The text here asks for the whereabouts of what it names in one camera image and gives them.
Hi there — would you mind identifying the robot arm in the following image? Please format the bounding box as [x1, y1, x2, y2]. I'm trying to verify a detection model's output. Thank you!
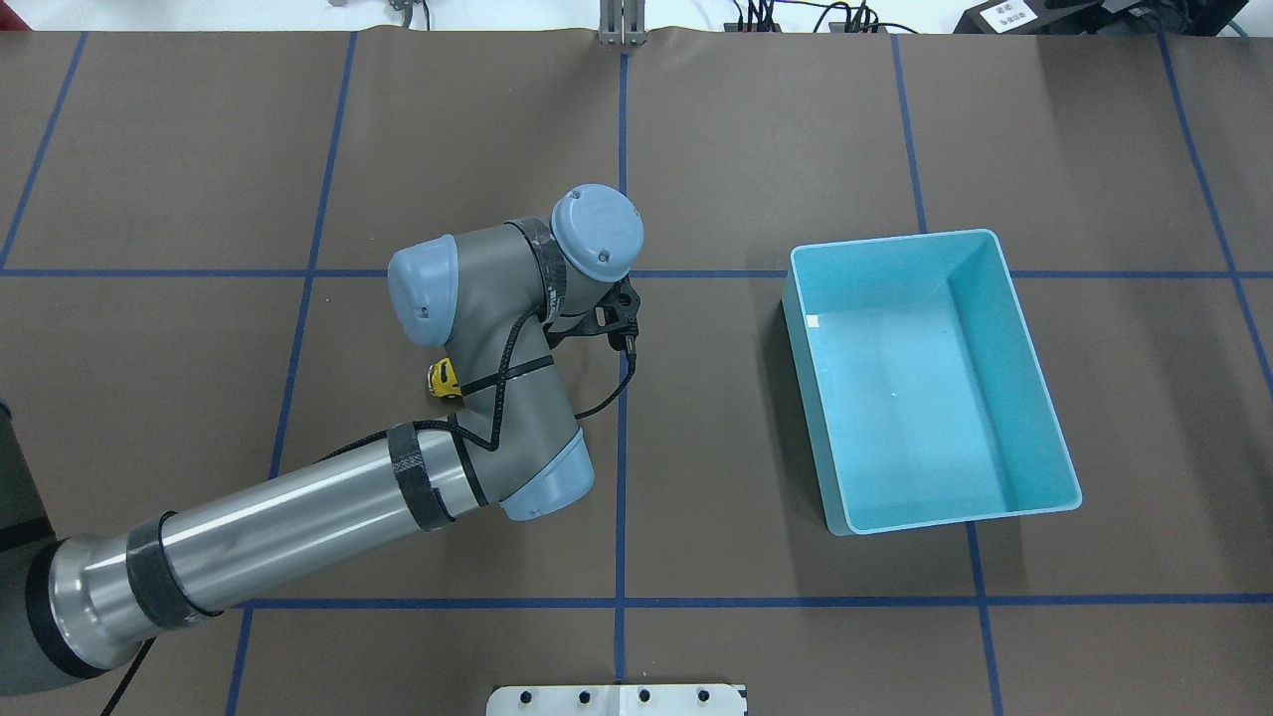
[1, 183, 645, 697]

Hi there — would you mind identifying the teal plastic bin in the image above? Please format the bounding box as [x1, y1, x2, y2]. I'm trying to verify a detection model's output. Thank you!
[782, 231, 1083, 536]

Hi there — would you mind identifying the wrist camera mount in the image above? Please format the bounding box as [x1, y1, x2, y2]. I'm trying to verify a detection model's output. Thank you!
[544, 276, 640, 353]

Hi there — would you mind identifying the aluminium frame post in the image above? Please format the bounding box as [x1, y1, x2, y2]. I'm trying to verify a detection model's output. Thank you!
[600, 0, 648, 47]

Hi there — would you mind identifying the white camera stand pole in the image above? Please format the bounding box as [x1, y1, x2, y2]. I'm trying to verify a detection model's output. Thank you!
[485, 683, 750, 715]

